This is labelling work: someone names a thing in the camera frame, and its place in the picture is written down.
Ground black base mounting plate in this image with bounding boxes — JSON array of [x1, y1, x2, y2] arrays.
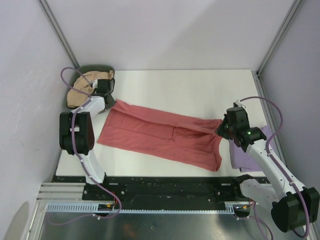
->
[[52, 174, 254, 210]]

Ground right aluminium frame post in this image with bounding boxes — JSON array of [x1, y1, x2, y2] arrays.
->
[[256, 0, 307, 76]]

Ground aluminium frame post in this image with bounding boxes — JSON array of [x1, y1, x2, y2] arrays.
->
[[37, 0, 80, 68], [256, 0, 307, 76]]

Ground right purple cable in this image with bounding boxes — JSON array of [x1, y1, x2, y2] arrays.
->
[[234, 95, 310, 240]]

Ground left aluminium frame post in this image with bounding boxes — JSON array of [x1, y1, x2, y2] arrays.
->
[[37, 0, 80, 68]]

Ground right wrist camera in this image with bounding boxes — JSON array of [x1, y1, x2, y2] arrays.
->
[[226, 101, 250, 132]]

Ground grey slotted cable duct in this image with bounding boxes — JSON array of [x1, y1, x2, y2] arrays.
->
[[45, 201, 249, 214]]

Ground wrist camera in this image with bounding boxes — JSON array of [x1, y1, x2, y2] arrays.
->
[[92, 78, 116, 94], [226, 101, 250, 132]]

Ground lilac folded t shirt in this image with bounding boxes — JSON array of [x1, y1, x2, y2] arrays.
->
[[228, 125, 276, 173]]

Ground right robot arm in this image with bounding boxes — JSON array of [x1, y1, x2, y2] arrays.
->
[[216, 115, 320, 238]]

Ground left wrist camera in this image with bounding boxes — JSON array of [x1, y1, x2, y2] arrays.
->
[[92, 78, 116, 94]]

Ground dark green plastic bin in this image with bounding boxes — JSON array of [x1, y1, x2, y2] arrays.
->
[[68, 64, 115, 98]]

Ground beige t shirt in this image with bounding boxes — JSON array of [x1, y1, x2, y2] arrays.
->
[[66, 70, 114, 109]]

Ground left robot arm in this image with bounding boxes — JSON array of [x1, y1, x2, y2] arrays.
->
[[59, 93, 116, 200]]

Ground pink t shirt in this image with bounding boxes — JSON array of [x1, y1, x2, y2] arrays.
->
[[97, 100, 222, 172]]

